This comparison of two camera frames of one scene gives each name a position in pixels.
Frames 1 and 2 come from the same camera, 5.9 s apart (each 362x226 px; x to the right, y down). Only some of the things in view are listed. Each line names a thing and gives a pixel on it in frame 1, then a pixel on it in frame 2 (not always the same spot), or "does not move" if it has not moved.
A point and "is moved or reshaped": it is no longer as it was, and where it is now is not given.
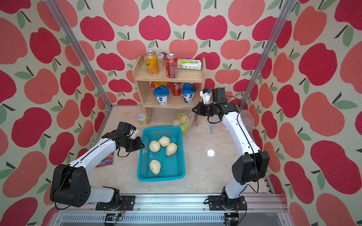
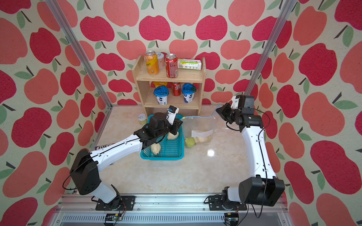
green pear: x=185 y=126 → x=189 y=142
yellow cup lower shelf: x=160 y=83 does not move
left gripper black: x=139 y=144 → x=176 y=126
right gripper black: x=201 y=106 → x=222 y=113
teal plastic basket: x=162 y=158 is moved or reshaped
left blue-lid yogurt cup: x=161 y=93 does not move
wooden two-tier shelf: x=157 y=91 does not move
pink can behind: x=161 y=60 does not move
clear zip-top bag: x=184 y=119 is moved or reshaped
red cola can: x=172 y=65 does not move
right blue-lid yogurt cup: x=188 y=89 does not move
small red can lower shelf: x=176 y=88 does not move
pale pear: x=155 y=166 → x=155 y=148
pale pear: x=171 y=149 → x=170 y=136
